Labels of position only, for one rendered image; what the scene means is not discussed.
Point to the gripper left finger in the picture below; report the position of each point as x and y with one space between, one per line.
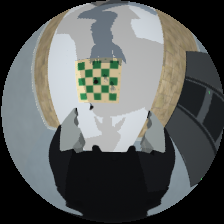
67 141

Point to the green and cream checkered board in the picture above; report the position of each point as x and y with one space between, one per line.
89 70

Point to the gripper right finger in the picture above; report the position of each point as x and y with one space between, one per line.
157 142

